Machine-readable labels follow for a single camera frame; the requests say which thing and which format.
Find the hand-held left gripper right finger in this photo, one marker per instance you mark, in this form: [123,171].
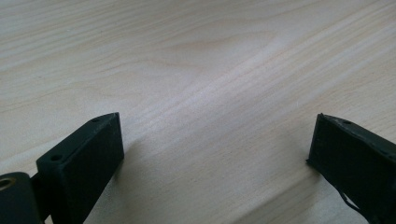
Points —
[355,161]

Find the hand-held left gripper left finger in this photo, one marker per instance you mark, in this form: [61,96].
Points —
[82,161]

